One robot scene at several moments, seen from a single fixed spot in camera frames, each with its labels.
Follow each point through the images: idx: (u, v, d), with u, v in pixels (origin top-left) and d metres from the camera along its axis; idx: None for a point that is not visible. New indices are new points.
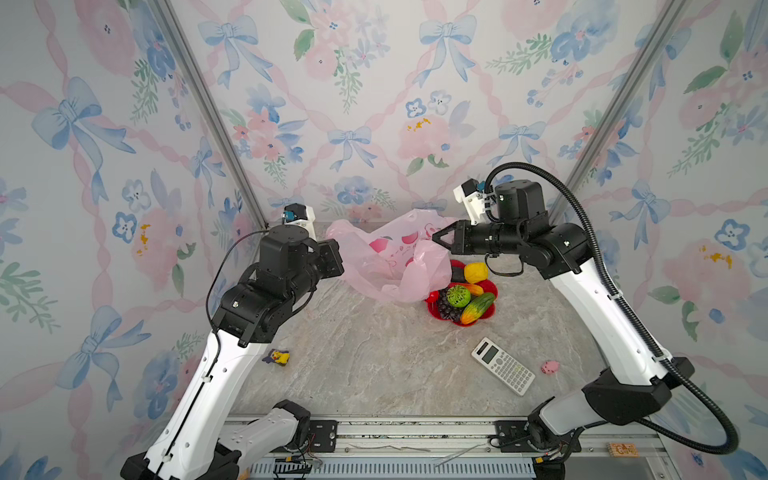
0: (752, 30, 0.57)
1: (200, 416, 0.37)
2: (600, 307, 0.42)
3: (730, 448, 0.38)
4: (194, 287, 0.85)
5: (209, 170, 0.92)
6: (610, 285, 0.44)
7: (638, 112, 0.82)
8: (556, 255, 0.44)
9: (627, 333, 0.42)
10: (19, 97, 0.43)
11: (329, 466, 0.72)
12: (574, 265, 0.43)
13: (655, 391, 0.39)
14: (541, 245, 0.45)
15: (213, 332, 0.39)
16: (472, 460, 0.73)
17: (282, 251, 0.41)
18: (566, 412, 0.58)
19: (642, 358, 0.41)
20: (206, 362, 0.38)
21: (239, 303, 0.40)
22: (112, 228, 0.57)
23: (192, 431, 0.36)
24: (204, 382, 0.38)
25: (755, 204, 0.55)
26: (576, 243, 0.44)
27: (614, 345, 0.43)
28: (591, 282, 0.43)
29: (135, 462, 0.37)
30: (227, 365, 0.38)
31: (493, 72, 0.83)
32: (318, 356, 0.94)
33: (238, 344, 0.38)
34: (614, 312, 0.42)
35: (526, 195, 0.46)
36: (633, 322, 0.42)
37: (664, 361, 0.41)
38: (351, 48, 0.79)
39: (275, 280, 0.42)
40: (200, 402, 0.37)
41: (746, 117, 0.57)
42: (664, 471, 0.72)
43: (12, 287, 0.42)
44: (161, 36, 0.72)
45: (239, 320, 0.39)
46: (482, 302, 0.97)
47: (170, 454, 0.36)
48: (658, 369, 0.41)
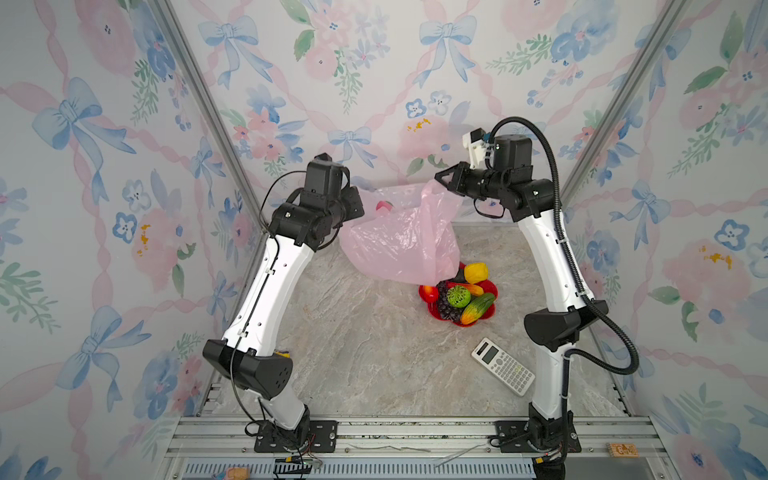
0: (752, 30, 0.57)
1: (269, 301, 0.44)
2: (547, 248, 0.52)
3: (634, 364, 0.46)
4: (194, 287, 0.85)
5: (209, 170, 0.92)
6: (559, 230, 0.53)
7: (638, 113, 0.82)
8: (525, 201, 0.53)
9: (559, 268, 0.52)
10: (19, 98, 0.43)
11: (329, 466, 0.72)
12: (535, 209, 0.53)
13: (566, 314, 0.51)
14: (514, 193, 0.54)
15: (270, 236, 0.46)
16: (473, 460, 0.73)
17: (326, 170, 0.49)
18: (545, 384, 0.63)
19: (568, 289, 0.51)
20: (268, 260, 0.45)
21: (288, 216, 0.47)
22: (112, 228, 0.57)
23: (264, 313, 0.43)
24: (269, 275, 0.44)
25: (754, 204, 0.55)
26: (544, 195, 0.53)
27: (550, 277, 0.53)
28: (545, 226, 0.52)
29: (214, 344, 0.43)
30: (288, 261, 0.45)
31: (493, 72, 0.83)
32: (317, 356, 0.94)
33: (295, 243, 0.45)
34: (556, 252, 0.52)
35: (516, 147, 0.54)
36: (568, 261, 0.52)
37: (584, 295, 0.52)
38: (351, 48, 0.79)
39: (320, 198, 0.50)
40: (269, 289, 0.44)
41: (746, 117, 0.57)
42: (663, 471, 0.72)
43: (12, 287, 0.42)
44: (162, 36, 0.72)
45: (291, 228, 0.46)
46: (482, 302, 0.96)
47: (246, 332, 0.42)
48: (577, 300, 0.51)
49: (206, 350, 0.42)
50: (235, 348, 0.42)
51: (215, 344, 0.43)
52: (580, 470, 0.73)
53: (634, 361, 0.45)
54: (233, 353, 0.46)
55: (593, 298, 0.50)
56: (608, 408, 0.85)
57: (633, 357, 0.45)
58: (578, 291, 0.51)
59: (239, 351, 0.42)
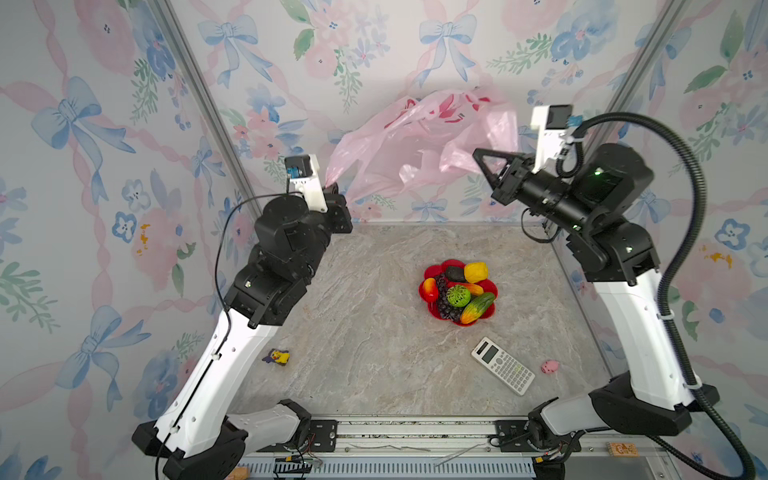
0: (752, 30, 0.57)
1: (207, 394, 0.37)
2: (643, 324, 0.39)
3: (752, 474, 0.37)
4: (193, 287, 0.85)
5: (209, 169, 0.92)
6: (662, 303, 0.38)
7: (638, 112, 0.82)
8: (613, 259, 0.38)
9: (664, 356, 0.39)
10: (19, 98, 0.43)
11: (329, 466, 0.72)
12: (629, 278, 0.39)
13: (675, 418, 0.38)
14: (601, 245, 0.39)
15: (222, 311, 0.39)
16: (472, 459, 0.73)
17: (277, 235, 0.37)
18: (571, 416, 0.58)
19: (674, 382, 0.39)
20: (217, 340, 0.38)
21: (249, 285, 0.39)
22: (112, 228, 0.57)
23: (199, 406, 0.37)
24: (213, 360, 0.37)
25: (755, 204, 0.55)
26: (640, 250, 0.40)
27: (644, 366, 0.40)
28: (643, 299, 0.39)
29: (146, 431, 0.37)
30: (236, 346, 0.37)
31: (493, 72, 0.83)
32: (317, 356, 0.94)
33: (249, 325, 0.37)
34: (656, 333, 0.39)
35: (632, 185, 0.35)
36: (673, 343, 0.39)
37: (694, 388, 0.40)
38: (351, 48, 0.79)
39: (281, 264, 0.41)
40: (210, 377, 0.37)
41: (746, 117, 0.57)
42: (664, 471, 0.72)
43: (12, 286, 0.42)
44: (161, 36, 0.72)
45: (251, 301, 0.38)
46: (482, 301, 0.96)
47: (177, 427, 0.36)
48: (686, 396, 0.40)
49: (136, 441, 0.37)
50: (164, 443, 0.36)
51: (145, 431, 0.37)
52: (579, 469, 0.73)
53: (749, 473, 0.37)
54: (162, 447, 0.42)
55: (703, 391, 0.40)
56: None
57: (751, 470, 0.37)
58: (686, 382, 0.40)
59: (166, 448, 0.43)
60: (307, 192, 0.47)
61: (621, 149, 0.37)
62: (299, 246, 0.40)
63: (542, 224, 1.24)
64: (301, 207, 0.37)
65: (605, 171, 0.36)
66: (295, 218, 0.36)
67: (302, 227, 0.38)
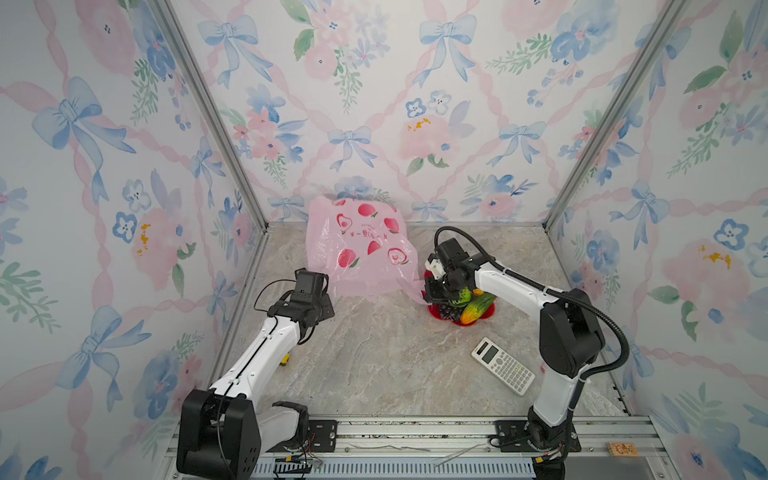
0: (752, 30, 0.57)
1: (263, 357, 0.49)
2: (499, 279, 0.61)
3: (621, 339, 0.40)
4: (194, 287, 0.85)
5: (209, 170, 0.92)
6: (498, 264, 0.65)
7: (638, 112, 0.82)
8: (469, 271, 0.68)
9: (519, 286, 0.58)
10: (18, 98, 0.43)
11: (329, 466, 0.72)
12: (476, 268, 0.66)
13: (546, 310, 0.51)
14: (460, 268, 0.69)
15: (269, 315, 0.57)
16: (473, 459, 0.73)
17: (315, 277, 0.67)
18: (553, 399, 0.60)
19: (532, 293, 0.55)
20: (264, 330, 0.54)
21: (286, 305, 0.60)
22: (112, 228, 0.57)
23: (257, 363, 0.48)
24: (265, 339, 0.52)
25: (754, 204, 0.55)
26: (477, 256, 0.69)
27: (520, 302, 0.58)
28: (488, 268, 0.64)
29: (202, 389, 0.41)
30: (285, 329, 0.55)
31: (493, 72, 0.83)
32: (318, 356, 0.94)
33: (291, 319, 0.57)
34: (508, 278, 0.60)
35: (446, 242, 0.75)
36: (520, 277, 0.60)
37: (548, 289, 0.55)
38: (351, 48, 0.79)
39: (306, 295, 0.65)
40: (263, 351, 0.50)
41: (746, 117, 0.57)
42: (663, 471, 0.72)
43: (12, 287, 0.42)
44: (162, 36, 0.72)
45: (286, 314, 0.58)
46: (482, 301, 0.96)
47: (238, 380, 0.44)
48: (550, 298, 0.53)
49: (187, 398, 0.41)
50: (224, 395, 0.42)
51: (200, 393, 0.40)
52: (579, 469, 0.73)
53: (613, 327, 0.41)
54: (221, 398, 0.42)
55: (561, 289, 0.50)
56: (608, 408, 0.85)
57: (614, 327, 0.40)
58: (542, 290, 0.55)
59: (227, 397, 0.42)
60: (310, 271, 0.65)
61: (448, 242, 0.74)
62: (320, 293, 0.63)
63: (542, 224, 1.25)
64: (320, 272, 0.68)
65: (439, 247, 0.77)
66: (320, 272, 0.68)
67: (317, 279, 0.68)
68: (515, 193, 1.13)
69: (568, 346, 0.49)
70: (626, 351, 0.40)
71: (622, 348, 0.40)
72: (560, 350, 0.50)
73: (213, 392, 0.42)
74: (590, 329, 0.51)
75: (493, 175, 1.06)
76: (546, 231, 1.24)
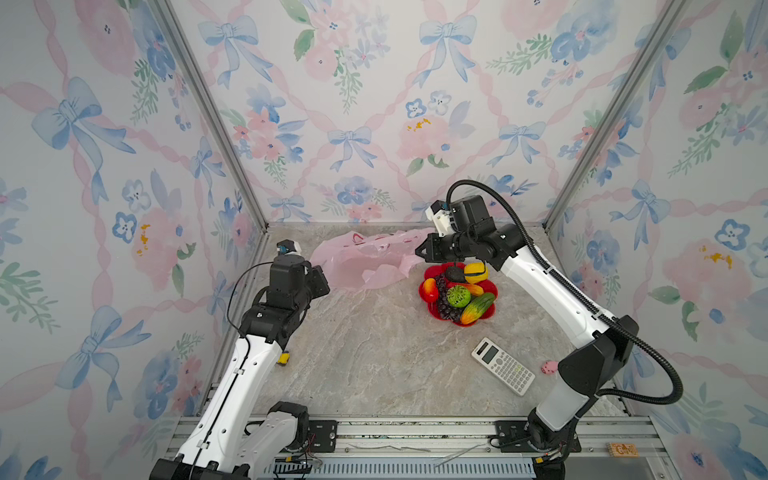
0: (752, 30, 0.57)
1: (236, 403, 0.42)
2: (539, 281, 0.50)
3: (678, 392, 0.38)
4: (194, 287, 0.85)
5: (209, 170, 0.92)
6: (542, 261, 0.52)
7: (638, 112, 0.82)
8: (497, 248, 0.54)
9: (565, 298, 0.48)
10: (19, 98, 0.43)
11: (329, 466, 0.72)
12: (509, 253, 0.53)
13: (596, 343, 0.44)
14: (485, 242, 0.56)
15: (240, 338, 0.48)
16: (473, 459, 0.73)
17: (288, 273, 0.54)
18: (557, 405, 0.60)
19: (581, 315, 0.47)
20: (236, 361, 0.46)
21: (260, 316, 0.51)
22: (112, 228, 0.57)
23: (229, 415, 0.41)
24: (237, 375, 0.45)
25: (754, 204, 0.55)
26: (513, 237, 0.55)
27: (558, 311, 0.49)
28: (527, 261, 0.52)
29: (167, 462, 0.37)
30: (259, 357, 0.47)
31: (493, 72, 0.83)
32: (318, 356, 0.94)
33: (265, 342, 0.48)
34: (550, 282, 0.50)
35: (469, 206, 0.59)
36: (568, 288, 0.49)
37: (602, 316, 0.47)
38: (351, 48, 0.79)
39: (283, 296, 0.54)
40: (235, 391, 0.43)
41: (746, 117, 0.57)
42: (664, 471, 0.72)
43: (12, 287, 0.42)
44: (162, 36, 0.72)
45: (262, 328, 0.49)
46: (482, 302, 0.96)
47: (207, 442, 0.39)
48: (600, 325, 0.46)
49: (153, 473, 0.37)
50: (193, 464, 0.38)
51: (167, 462, 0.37)
52: (579, 469, 0.73)
53: (675, 382, 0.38)
54: (190, 470, 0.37)
55: (615, 318, 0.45)
56: (609, 408, 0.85)
57: (674, 376, 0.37)
58: (594, 313, 0.47)
59: (196, 468, 0.37)
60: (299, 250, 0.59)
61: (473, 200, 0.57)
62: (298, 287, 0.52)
63: (542, 224, 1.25)
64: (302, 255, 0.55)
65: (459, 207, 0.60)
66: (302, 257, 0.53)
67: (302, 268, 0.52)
68: (515, 193, 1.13)
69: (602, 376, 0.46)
70: (676, 399, 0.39)
71: (675, 396, 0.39)
72: (593, 377, 0.46)
73: (180, 462, 0.38)
74: (626, 357, 0.48)
75: (493, 175, 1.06)
76: (546, 231, 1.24)
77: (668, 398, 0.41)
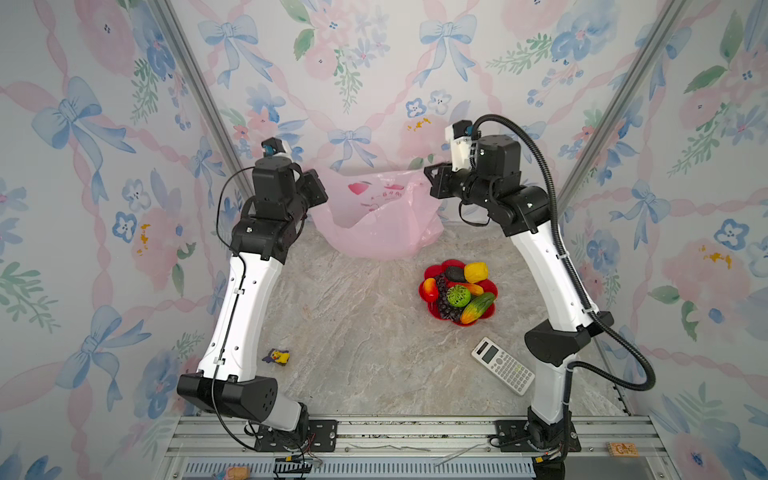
0: (752, 30, 0.57)
1: (243, 322, 0.41)
2: (547, 265, 0.48)
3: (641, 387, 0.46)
4: (194, 287, 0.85)
5: (209, 169, 0.92)
6: (559, 245, 0.49)
7: (638, 112, 0.82)
8: (518, 215, 0.47)
9: (566, 288, 0.48)
10: (19, 98, 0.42)
11: (329, 466, 0.72)
12: (531, 227, 0.47)
13: (578, 337, 0.47)
14: (505, 206, 0.49)
15: (234, 256, 0.44)
16: (473, 459, 0.73)
17: (274, 180, 0.45)
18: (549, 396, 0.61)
19: (573, 308, 0.48)
20: (234, 281, 0.43)
21: (250, 230, 0.45)
22: (112, 228, 0.57)
23: (239, 334, 0.41)
24: (239, 294, 0.42)
25: (754, 204, 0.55)
26: (538, 208, 0.48)
27: (553, 297, 0.49)
28: (544, 241, 0.48)
29: (190, 377, 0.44)
30: (257, 276, 0.43)
31: (493, 72, 0.83)
32: (318, 356, 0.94)
33: (262, 258, 0.44)
34: (557, 269, 0.48)
35: (506, 153, 0.46)
36: (571, 279, 0.48)
37: (591, 312, 0.49)
38: (351, 48, 0.79)
39: (274, 206, 0.47)
40: (241, 308, 0.42)
41: (746, 117, 0.57)
42: (663, 471, 0.72)
43: (12, 287, 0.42)
44: (161, 35, 0.72)
45: (255, 243, 0.44)
46: (482, 301, 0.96)
47: (223, 358, 0.40)
48: (585, 319, 0.48)
49: (180, 385, 0.39)
50: (214, 377, 0.39)
51: (190, 378, 0.40)
52: (579, 469, 0.73)
53: (650, 381, 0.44)
54: (213, 383, 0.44)
55: (601, 314, 0.50)
56: (608, 408, 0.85)
57: (646, 383, 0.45)
58: (584, 307, 0.48)
59: (218, 380, 0.39)
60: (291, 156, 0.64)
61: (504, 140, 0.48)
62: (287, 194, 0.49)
63: None
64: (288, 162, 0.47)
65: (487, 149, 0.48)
66: (286, 165, 0.46)
67: (290, 177, 0.48)
68: None
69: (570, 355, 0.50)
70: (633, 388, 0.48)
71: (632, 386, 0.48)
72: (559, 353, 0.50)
73: (202, 377, 0.39)
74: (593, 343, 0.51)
75: None
76: None
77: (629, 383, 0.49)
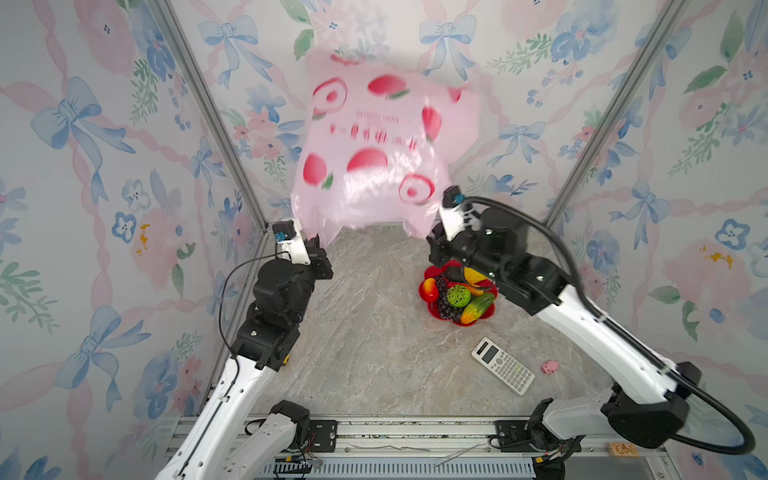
0: (752, 30, 0.57)
1: (216, 435, 0.40)
2: (592, 333, 0.43)
3: (750, 446, 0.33)
4: (193, 287, 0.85)
5: (209, 170, 0.92)
6: (593, 306, 0.45)
7: (637, 112, 0.83)
8: (534, 291, 0.45)
9: (630, 354, 0.42)
10: (18, 98, 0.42)
11: (328, 466, 0.72)
12: (552, 300, 0.44)
13: (669, 406, 0.38)
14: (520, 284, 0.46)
15: (230, 358, 0.45)
16: (473, 459, 0.73)
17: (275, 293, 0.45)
18: (568, 418, 0.58)
19: (649, 375, 0.40)
20: (224, 384, 0.43)
21: (253, 335, 0.47)
22: (112, 228, 0.57)
23: (207, 449, 0.39)
24: (222, 402, 0.42)
25: (755, 204, 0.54)
26: (550, 275, 0.46)
27: (620, 368, 0.42)
28: (573, 308, 0.44)
29: None
30: (246, 385, 0.43)
31: (493, 72, 0.83)
32: (318, 356, 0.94)
33: (256, 367, 0.44)
34: (606, 334, 0.43)
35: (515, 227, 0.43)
36: (629, 340, 0.43)
37: (671, 371, 0.41)
38: (351, 48, 0.79)
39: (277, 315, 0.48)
40: (216, 421, 0.41)
41: (746, 117, 0.57)
42: (664, 471, 0.72)
43: (12, 287, 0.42)
44: (162, 36, 0.72)
45: (255, 348, 0.46)
46: (482, 302, 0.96)
47: (182, 475, 0.38)
48: (669, 382, 0.40)
49: None
50: None
51: None
52: (578, 468, 0.73)
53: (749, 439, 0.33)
54: None
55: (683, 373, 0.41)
56: None
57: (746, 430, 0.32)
58: (661, 369, 0.41)
59: None
60: (295, 251, 0.55)
61: (507, 212, 0.45)
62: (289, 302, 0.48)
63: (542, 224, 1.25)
64: (289, 266, 0.45)
65: (491, 228, 0.45)
66: (287, 279, 0.45)
67: (293, 285, 0.47)
68: (515, 193, 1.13)
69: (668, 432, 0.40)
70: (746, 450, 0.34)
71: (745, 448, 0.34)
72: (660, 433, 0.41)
73: None
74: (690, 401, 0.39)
75: (493, 175, 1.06)
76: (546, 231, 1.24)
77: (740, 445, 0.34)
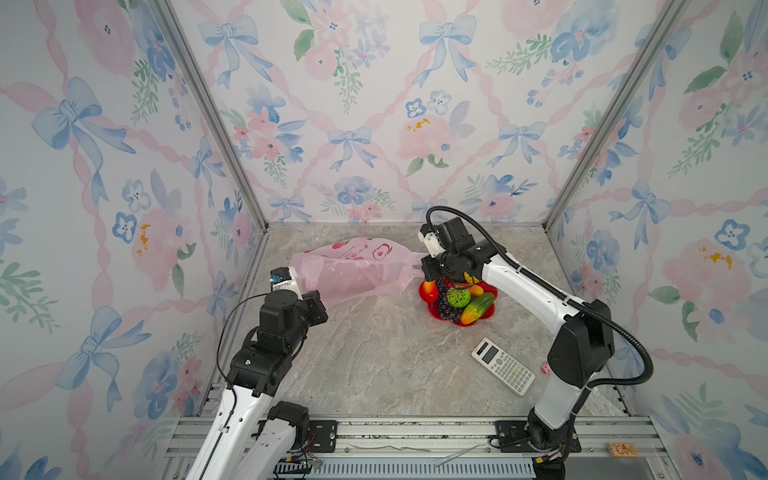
0: (753, 30, 0.56)
1: (219, 465, 0.41)
2: (511, 279, 0.56)
3: (648, 370, 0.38)
4: (194, 287, 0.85)
5: (209, 170, 0.92)
6: (511, 260, 0.59)
7: (638, 112, 0.82)
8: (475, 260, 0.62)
9: (535, 289, 0.53)
10: (20, 99, 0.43)
11: (329, 466, 0.72)
12: (484, 260, 0.60)
13: (568, 325, 0.47)
14: (464, 254, 0.63)
15: (227, 389, 0.46)
16: (473, 460, 0.73)
17: (279, 316, 0.51)
18: (555, 403, 0.60)
19: (551, 303, 0.51)
20: (222, 415, 0.44)
21: (249, 362, 0.49)
22: (112, 228, 0.57)
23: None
24: (222, 433, 0.43)
25: (755, 204, 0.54)
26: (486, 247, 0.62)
27: (533, 304, 0.54)
28: (499, 264, 0.58)
29: None
30: (244, 414, 0.45)
31: (493, 72, 0.83)
32: (317, 356, 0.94)
33: (253, 394, 0.46)
34: (522, 279, 0.55)
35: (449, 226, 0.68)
36: (536, 280, 0.55)
37: (571, 301, 0.50)
38: (351, 48, 0.79)
39: (274, 340, 0.52)
40: (217, 454, 0.42)
41: (746, 117, 0.57)
42: (663, 471, 0.72)
43: (12, 287, 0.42)
44: (162, 36, 0.72)
45: (251, 376, 0.47)
46: (482, 302, 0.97)
47: None
48: (570, 309, 0.49)
49: None
50: None
51: None
52: (580, 470, 0.73)
53: (646, 364, 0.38)
54: None
55: (583, 302, 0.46)
56: (608, 408, 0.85)
57: (640, 351, 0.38)
58: (563, 300, 0.51)
59: None
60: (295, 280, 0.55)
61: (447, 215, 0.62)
62: (290, 326, 0.56)
63: (542, 224, 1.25)
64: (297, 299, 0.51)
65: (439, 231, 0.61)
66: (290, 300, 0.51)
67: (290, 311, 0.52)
68: (515, 193, 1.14)
69: (585, 365, 0.49)
70: (648, 376, 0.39)
71: (646, 374, 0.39)
72: (575, 364, 0.48)
73: None
74: (608, 341, 0.50)
75: (492, 175, 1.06)
76: (546, 231, 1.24)
77: (642, 376, 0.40)
